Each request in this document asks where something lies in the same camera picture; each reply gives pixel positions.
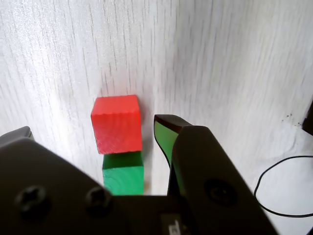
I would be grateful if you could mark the red wooden cube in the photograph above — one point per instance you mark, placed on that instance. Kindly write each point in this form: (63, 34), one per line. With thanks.
(117, 127)

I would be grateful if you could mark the green wooden cube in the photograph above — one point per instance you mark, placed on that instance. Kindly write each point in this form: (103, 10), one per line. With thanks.
(122, 178)

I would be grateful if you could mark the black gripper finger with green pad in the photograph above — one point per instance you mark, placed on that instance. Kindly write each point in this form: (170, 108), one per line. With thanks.
(49, 195)
(210, 171)

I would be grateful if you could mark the dark blurry object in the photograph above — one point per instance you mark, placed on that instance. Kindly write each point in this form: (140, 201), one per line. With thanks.
(308, 117)

